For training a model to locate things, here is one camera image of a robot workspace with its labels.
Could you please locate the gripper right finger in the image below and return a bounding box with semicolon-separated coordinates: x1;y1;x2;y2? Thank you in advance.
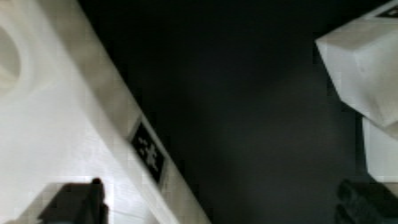
335;180;398;224

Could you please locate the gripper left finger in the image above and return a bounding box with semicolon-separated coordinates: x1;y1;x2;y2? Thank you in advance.
40;178;109;224

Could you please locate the white square tabletop tray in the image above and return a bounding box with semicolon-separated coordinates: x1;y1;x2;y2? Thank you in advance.
0;0;212;224

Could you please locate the white leg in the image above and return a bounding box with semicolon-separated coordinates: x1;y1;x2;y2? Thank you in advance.
317;0;398;138

